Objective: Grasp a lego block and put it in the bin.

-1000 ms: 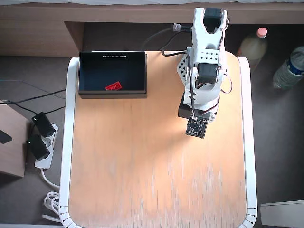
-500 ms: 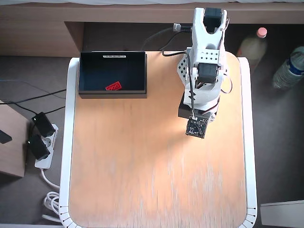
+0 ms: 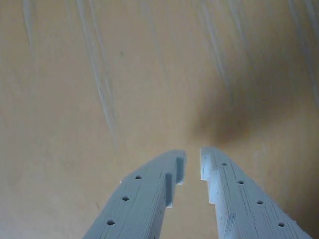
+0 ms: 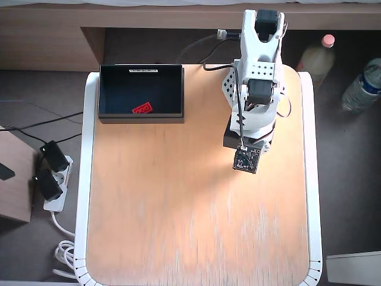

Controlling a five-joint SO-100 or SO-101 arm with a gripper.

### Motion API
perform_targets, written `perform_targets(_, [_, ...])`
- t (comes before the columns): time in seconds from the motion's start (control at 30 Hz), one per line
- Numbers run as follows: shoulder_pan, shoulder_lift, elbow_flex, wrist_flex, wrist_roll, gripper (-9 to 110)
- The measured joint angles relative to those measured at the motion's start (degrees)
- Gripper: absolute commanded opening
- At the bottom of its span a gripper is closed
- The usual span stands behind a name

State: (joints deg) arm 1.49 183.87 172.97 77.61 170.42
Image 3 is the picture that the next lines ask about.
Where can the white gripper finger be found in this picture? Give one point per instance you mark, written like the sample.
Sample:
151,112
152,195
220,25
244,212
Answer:
244,206
139,204

